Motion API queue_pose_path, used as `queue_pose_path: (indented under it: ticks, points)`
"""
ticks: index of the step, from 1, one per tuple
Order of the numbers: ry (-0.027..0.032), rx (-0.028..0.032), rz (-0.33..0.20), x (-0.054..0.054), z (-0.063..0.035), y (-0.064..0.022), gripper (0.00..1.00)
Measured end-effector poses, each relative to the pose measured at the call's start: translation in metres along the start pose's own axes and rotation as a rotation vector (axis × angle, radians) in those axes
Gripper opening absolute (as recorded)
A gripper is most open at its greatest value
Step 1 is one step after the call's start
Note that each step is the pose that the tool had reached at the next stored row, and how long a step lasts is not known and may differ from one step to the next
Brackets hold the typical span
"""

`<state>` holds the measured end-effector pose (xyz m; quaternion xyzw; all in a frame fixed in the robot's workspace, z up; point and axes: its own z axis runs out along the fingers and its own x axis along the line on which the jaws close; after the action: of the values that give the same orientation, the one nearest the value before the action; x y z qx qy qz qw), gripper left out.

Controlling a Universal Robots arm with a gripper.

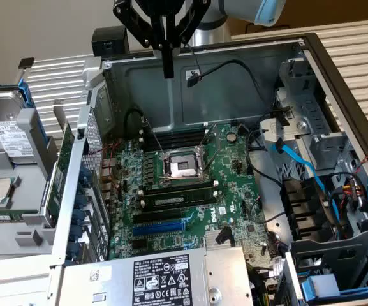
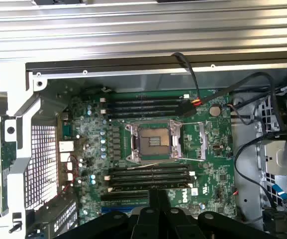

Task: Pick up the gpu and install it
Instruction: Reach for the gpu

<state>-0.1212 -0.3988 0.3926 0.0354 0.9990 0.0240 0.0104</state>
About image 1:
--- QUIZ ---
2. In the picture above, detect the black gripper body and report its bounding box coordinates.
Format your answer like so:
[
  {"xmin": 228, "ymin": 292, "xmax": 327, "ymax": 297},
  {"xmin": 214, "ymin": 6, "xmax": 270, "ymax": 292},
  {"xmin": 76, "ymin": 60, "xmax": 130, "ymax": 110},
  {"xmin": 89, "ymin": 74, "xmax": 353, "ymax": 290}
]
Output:
[{"xmin": 131, "ymin": 0, "xmax": 188, "ymax": 17}]

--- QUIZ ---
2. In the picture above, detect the green GPU with black fan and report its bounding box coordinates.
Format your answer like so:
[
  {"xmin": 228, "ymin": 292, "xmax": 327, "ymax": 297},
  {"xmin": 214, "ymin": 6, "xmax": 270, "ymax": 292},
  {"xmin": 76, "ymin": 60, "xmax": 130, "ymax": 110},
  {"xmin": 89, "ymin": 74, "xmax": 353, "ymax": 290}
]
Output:
[{"xmin": 38, "ymin": 99, "xmax": 77, "ymax": 229}]

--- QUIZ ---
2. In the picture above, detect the black box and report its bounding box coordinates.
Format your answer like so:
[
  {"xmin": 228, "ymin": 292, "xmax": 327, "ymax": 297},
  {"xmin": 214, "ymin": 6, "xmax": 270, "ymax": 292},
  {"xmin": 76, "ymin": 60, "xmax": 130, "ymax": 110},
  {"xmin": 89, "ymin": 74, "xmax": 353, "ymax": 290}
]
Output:
[{"xmin": 91, "ymin": 25, "xmax": 130, "ymax": 58}]

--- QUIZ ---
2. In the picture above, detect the open black PC case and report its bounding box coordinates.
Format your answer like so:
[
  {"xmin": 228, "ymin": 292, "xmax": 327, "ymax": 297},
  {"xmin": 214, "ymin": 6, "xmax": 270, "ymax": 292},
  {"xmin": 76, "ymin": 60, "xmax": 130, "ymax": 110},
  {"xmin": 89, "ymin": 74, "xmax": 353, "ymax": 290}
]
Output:
[{"xmin": 48, "ymin": 31, "xmax": 368, "ymax": 306}]

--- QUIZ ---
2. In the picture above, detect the black RAM slot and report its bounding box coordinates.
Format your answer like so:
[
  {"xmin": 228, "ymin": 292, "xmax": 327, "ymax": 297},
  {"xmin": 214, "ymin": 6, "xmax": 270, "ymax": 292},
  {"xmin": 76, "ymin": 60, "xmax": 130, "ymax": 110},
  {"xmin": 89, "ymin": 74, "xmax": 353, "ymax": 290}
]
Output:
[
  {"xmin": 140, "ymin": 126, "xmax": 209, "ymax": 141},
  {"xmin": 138, "ymin": 178, "xmax": 219, "ymax": 196},
  {"xmin": 142, "ymin": 135, "xmax": 205, "ymax": 151}
]

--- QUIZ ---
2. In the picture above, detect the thin metal locking lever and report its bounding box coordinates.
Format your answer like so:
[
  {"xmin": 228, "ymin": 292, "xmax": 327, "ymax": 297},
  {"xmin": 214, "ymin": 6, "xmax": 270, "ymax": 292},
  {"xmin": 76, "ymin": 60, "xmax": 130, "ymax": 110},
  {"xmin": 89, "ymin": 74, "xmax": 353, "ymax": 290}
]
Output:
[{"xmin": 141, "ymin": 117, "xmax": 166, "ymax": 159}]

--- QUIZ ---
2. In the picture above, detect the silver rear port block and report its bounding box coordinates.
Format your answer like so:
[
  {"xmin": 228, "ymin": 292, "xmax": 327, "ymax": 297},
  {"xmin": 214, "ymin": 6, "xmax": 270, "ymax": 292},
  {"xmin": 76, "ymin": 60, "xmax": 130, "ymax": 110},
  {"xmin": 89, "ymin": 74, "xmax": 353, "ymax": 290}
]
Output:
[{"xmin": 99, "ymin": 157, "xmax": 122, "ymax": 208}]

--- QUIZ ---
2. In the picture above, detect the CPU socket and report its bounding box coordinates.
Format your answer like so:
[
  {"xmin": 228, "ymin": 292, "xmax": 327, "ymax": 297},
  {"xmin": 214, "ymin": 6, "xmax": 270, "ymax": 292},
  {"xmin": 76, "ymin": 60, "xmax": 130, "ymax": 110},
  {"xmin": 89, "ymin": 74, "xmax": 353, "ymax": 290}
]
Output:
[{"xmin": 160, "ymin": 148, "xmax": 213, "ymax": 186}]

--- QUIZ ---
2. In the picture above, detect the silver metal disk bay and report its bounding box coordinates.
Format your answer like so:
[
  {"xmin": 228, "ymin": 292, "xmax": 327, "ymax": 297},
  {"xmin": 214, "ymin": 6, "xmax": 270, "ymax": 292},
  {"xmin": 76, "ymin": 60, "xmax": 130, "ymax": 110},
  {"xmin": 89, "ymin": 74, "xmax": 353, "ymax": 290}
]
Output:
[{"xmin": 274, "ymin": 57, "xmax": 350, "ymax": 173}]

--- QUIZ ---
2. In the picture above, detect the blue slot latch row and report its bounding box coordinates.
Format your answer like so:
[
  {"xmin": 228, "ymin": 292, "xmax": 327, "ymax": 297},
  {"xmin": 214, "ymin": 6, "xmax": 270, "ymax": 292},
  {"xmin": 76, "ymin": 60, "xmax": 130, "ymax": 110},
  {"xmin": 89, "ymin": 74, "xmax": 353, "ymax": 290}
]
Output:
[{"xmin": 64, "ymin": 167, "xmax": 92, "ymax": 267}]

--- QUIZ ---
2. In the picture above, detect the green Dell motherboard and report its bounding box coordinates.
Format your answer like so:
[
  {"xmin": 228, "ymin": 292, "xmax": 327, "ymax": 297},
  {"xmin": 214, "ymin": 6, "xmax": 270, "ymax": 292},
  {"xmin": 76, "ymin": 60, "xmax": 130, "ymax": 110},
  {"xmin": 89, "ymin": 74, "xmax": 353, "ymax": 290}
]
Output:
[{"xmin": 102, "ymin": 122, "xmax": 286, "ymax": 259}]

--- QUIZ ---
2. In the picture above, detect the long black expansion slot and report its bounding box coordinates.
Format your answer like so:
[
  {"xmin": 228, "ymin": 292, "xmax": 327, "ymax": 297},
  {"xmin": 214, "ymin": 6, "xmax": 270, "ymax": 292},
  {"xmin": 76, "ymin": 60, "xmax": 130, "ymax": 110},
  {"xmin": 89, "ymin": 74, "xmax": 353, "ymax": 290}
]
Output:
[{"xmin": 132, "ymin": 208, "xmax": 183, "ymax": 224}]

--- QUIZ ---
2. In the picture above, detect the blue expansion slot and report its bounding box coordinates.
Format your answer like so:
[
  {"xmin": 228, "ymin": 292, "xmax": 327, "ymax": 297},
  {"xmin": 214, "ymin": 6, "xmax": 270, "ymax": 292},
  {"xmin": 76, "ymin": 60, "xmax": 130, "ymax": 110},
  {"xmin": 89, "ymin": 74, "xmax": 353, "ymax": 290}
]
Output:
[{"xmin": 131, "ymin": 221, "xmax": 187, "ymax": 237}]

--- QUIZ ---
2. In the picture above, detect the silver chipset heatsink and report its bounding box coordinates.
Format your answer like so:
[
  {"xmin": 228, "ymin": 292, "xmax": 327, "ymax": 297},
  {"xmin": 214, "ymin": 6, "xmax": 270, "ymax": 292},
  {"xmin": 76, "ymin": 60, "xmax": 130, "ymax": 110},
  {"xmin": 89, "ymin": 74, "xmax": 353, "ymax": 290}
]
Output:
[{"xmin": 204, "ymin": 229, "xmax": 235, "ymax": 248}]

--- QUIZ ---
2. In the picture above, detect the silver power supply unit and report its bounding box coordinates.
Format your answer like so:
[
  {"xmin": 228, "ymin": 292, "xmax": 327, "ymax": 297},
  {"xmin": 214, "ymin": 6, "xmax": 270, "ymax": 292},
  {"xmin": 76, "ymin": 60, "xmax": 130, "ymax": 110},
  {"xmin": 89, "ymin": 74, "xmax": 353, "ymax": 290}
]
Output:
[{"xmin": 54, "ymin": 244, "xmax": 255, "ymax": 306}]

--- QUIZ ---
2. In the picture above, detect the grey plastic drive cage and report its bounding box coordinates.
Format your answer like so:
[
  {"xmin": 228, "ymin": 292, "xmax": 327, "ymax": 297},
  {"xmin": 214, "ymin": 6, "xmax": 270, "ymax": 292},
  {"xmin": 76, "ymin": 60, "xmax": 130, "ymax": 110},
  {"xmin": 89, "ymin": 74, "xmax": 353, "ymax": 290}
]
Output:
[{"xmin": 285, "ymin": 229, "xmax": 368, "ymax": 306}]

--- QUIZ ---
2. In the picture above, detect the blue drive caddy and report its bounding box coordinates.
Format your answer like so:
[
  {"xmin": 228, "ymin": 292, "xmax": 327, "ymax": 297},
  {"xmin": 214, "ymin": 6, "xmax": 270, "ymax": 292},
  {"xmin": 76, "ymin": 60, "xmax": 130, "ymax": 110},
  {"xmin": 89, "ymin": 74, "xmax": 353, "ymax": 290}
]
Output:
[{"xmin": 300, "ymin": 273, "xmax": 368, "ymax": 303}]

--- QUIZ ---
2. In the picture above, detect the black wire with connector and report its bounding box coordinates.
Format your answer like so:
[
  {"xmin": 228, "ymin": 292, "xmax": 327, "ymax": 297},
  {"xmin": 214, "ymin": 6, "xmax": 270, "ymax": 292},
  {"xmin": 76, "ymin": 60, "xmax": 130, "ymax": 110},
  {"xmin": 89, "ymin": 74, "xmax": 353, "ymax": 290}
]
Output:
[{"xmin": 183, "ymin": 43, "xmax": 291, "ymax": 117}]

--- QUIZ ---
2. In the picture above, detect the blue flat SATA wire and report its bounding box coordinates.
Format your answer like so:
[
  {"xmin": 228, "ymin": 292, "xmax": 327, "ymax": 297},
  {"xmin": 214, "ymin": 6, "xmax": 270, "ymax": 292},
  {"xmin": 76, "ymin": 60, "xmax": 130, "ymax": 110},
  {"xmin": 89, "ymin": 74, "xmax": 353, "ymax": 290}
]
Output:
[{"xmin": 271, "ymin": 138, "xmax": 328, "ymax": 194}]

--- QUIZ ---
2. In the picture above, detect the yellow red wire bundle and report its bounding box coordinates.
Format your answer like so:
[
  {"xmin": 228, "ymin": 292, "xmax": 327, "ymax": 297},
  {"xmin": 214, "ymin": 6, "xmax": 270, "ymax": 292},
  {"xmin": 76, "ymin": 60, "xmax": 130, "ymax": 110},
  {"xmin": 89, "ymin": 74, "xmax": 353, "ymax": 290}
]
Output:
[{"xmin": 342, "ymin": 178, "xmax": 363, "ymax": 199}]

